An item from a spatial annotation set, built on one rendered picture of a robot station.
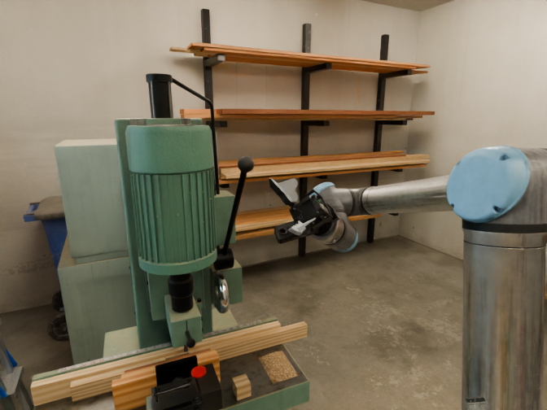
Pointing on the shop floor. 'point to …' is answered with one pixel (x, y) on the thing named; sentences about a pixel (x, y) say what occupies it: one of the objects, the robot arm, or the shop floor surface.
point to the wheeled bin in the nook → (53, 225)
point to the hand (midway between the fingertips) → (276, 203)
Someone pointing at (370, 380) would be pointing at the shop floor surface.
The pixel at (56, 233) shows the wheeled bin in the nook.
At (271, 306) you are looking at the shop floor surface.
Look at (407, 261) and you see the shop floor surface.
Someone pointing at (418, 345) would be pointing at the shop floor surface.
